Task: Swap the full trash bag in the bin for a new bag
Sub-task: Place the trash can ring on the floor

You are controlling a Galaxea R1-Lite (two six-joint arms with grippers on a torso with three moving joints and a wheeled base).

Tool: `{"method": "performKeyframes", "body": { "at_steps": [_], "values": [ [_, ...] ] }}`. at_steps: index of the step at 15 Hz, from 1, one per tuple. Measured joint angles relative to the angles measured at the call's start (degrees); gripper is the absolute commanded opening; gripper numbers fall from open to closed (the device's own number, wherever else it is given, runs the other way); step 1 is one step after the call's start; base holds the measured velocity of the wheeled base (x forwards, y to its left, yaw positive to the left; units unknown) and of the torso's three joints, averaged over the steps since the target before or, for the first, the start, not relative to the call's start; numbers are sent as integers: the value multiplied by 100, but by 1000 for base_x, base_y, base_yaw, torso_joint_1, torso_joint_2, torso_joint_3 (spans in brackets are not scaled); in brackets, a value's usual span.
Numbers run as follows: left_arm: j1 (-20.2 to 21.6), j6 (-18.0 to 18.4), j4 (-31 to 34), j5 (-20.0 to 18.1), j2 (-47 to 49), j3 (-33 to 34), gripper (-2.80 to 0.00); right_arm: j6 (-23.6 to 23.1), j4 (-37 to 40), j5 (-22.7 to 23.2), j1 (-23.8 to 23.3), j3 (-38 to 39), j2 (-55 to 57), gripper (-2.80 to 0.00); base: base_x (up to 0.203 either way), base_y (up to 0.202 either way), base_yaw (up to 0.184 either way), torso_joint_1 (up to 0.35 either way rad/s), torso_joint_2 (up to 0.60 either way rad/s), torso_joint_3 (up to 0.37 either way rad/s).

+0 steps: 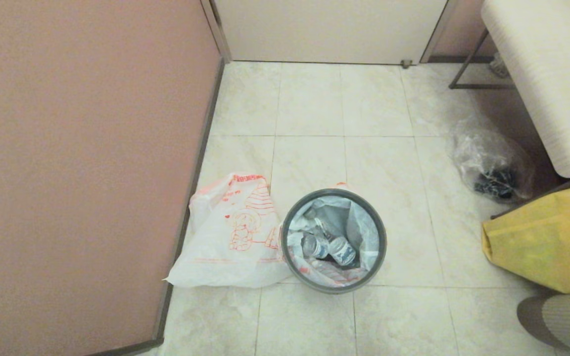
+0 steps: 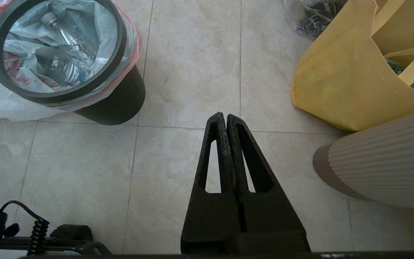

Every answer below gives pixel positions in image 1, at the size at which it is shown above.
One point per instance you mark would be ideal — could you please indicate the used white red-print trash bag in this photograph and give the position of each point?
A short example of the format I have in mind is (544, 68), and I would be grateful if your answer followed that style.
(359, 222)

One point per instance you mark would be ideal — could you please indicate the flat white cartoon-print plastic bag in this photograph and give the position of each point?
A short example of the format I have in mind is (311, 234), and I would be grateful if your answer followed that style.
(215, 247)

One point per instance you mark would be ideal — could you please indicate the clear plastic bag dark contents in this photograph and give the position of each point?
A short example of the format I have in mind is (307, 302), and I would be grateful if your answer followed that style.
(483, 153)

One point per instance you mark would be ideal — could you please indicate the yellow fabric tote bag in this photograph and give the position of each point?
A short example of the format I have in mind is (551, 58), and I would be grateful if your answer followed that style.
(537, 242)

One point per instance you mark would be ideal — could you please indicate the clear plastic water bottle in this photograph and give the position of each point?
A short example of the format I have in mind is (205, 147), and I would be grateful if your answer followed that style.
(343, 250)
(317, 222)
(314, 245)

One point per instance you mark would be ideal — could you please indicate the beige door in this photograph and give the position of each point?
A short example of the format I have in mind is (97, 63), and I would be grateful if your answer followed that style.
(329, 29)

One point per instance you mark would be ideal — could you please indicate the small metal door stop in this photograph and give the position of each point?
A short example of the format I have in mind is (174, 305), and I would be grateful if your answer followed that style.
(406, 63)

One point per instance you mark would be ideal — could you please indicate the small clear plastic item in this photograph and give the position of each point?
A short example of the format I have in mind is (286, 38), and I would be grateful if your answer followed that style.
(500, 66)

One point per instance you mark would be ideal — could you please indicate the white wood-grain table top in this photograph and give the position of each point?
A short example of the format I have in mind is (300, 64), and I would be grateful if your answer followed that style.
(552, 74)

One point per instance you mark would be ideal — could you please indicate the dark metal table frame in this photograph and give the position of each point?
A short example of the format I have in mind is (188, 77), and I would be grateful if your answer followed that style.
(478, 86)

